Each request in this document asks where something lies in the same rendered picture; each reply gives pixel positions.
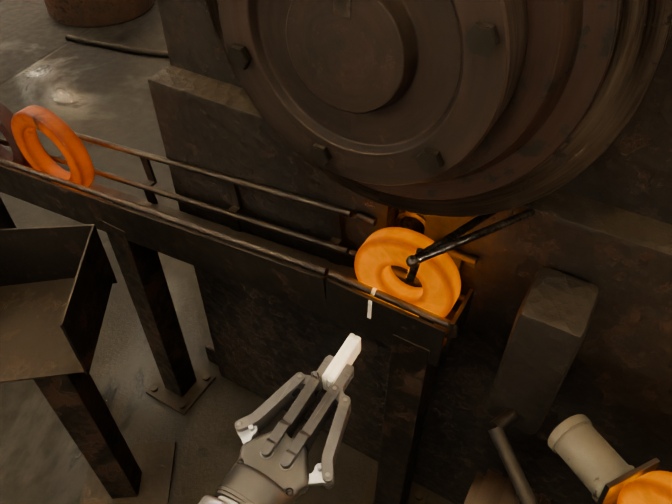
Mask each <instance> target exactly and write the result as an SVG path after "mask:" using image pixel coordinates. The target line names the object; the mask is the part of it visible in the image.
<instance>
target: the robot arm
mask: <svg viewBox="0 0 672 504"><path fill-rule="evenodd" d="M360 351H361V337H359V336H355V334H352V333H351V334H349V336H348V337H347V339H346V340H345V342H344V343H343V345H342V347H341V348H340V350H339V351H338V353H337V354H336V356H335V357H333V356H331V355H328V356H327V357H326V358H325V359H324V361H323V362H322V364H321V365H320V367H319V368H318V370H317V371H313V372H311V375H304V374H303V373H302V372H298V373H296V374H295V375H294V376H293V377H292V378H290V379H289V380H288V381H287V382H286V383H285V384H284V385H283V386H282V387H281V388H279V389H278V390H277V391H276V392H275V393H274V394H273V395H272V396H271V397H270V398H268V399H267V400H266V401H265V402H264V403H263V404H262V405H261V406H260V407H259V408H257V409H256V410H255V411H254V412H253V413H252V414H250V415H248V416H245V417H243V418H241V419H239V420H237V421H236V422H235V428H236V431H237V433H238V436H239V437H240V438H241V440H242V442H243V445H242V447H241V449H240V455H239V458H238V460H237V462H236V463H235V464H234V465H233V467H232V468H231V469H230V471H229V472H228V474H227V475H226V477H225V478H224V479H223V481H222V482H221V484H220V485H219V487H218V488H217V496H218V498H217V497H214V496H211V495H205V496H204V497H203V498H202V499H201V501H200V502H199V503H198V504H294V502H295V500H296V499H297V498H298V497H299V496H300V495H301V494H303V493H305V492H306V491H307V490H308V488H309V486H322V485H324V487H325V488H327V489H331V488H332V487H333V486H334V464H335V461H336V458H337V454H338V451H339V448H340V445H341V441H342V438H343V435H344V431H345V428H346V425H347V422H348V418H349V415H350V412H351V401H350V397H349V396H347V395H345V394H344V391H345V389H346V388H347V386H348V384H349V383H350V381H351V380H352V378H353V376H354V367H353V366H351V365H352V364H353V362H354V361H355V359H356V358H357V356H358V354H359V353H360ZM322 386H323V389H325V390H326V391H327V392H326V393H325V395H324V396H323V398H322V400H321V401H320V403H319V404H318V406H317V407H316V409H315V410H314V412H313V413H312V415H311V416H310V418H309V420H308V421H307V423H306V424H305V426H304V427H303V429H302V430H301V431H299V432H298V434H297V435H296V437H295V439H294V438H292V436H293V433H294V432H295V430H296V429H297V427H298V426H299V424H300V422H301V421H302V419H303V418H304V416H305V415H306V413H307V412H308V410H309V409H310V407H311V405H312V404H313V402H314V401H315V399H316V398H317V396H318V395H319V393H320V392H321V390H322ZM297 396H298V397H297ZM296 397H297V398H296ZM295 398H296V400H295V401H294V403H293V404H292V406H291V407H290V409H289V410H288V412H287V413H286V415H285V416H284V418H283V419H282V420H280V421H279V422H278V424H277V425H276V427H275V428H274V430H273V431H271V432H269V433H266V434H264V435H262V436H259V437H257V438H255V437H256V436H257V435H258V431H260V430H261V429H263V428H264V427H265V426H266V425H267V424H268V423H269V422H270V421H271V420H273V419H274V418H275V417H276V416H277V415H278V414H279V413H280V412H281V411H282V410H283V409H284V408H285V407H286V406H288V405H289V404H290V403H291V402H292V401H293V400H294V399H295ZM336 406H338V407H337V410H336V413H335V416H334V419H333V422H332V426H331V429H330V432H329V435H328V438H327V441H326V444H325V447H324V450H323V454H322V460H321V463H318V464H317V465H316V466H315V468H314V471H313V472H312V473H311V474H309V460H308V453H309V451H310V449H311V447H312V444H313V443H314V441H315V439H316V438H317V436H318V435H319V433H320V431H321V430H322V428H323V427H324V425H325V423H326V422H327V420H328V419H329V417H330V415H331V414H332V412H333V411H334V409H335V407H336ZM254 438H255V439H254Z"/></svg>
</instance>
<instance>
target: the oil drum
mask: <svg viewBox="0 0 672 504"><path fill-rule="evenodd" d="M44 2H45V5H46V8H47V11H48V14H49V16H50V17H51V18H52V19H54V20H55V21H57V22H59V23H61V24H64V25H68V26H73V27H84V28H91V27H104V26H111V25H116V24H120V23H124V22H127V21H130V20H133V19H135V18H138V17H140V16H141V15H143V14H145V13H146V12H147V11H148V10H149V9H150V8H151V7H152V6H153V4H154V0H44Z"/></svg>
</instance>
